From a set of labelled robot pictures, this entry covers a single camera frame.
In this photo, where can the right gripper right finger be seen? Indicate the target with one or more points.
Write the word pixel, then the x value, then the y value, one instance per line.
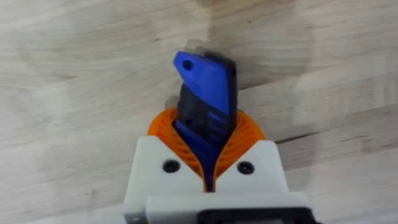
pixel 258 168

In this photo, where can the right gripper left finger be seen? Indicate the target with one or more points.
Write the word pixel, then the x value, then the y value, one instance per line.
pixel 152 161

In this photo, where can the blue electric screwdriver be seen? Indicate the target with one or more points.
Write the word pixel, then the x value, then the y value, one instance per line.
pixel 208 84

